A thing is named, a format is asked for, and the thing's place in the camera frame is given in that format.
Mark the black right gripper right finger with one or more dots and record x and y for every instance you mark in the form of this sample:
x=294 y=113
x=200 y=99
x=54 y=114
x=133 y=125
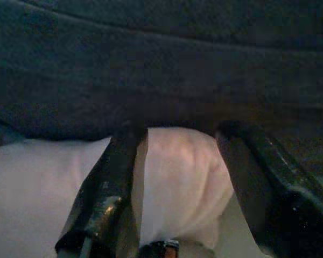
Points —
x=280 y=215

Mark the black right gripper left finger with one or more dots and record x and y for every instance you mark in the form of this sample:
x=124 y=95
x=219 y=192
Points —
x=105 y=204

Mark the white pillow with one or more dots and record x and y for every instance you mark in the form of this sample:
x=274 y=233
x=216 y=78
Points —
x=183 y=177

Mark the dark brown fabric sofa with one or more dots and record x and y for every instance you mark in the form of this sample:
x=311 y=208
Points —
x=156 y=67

